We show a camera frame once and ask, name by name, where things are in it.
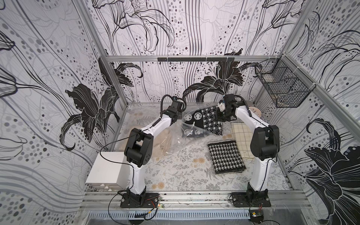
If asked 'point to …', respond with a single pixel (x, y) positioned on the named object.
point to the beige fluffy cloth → (161, 142)
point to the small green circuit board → (256, 213)
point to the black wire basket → (288, 85)
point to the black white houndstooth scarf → (226, 157)
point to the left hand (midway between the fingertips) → (175, 113)
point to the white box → (104, 172)
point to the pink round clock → (255, 111)
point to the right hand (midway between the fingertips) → (217, 116)
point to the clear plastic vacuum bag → (177, 140)
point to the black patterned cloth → (202, 122)
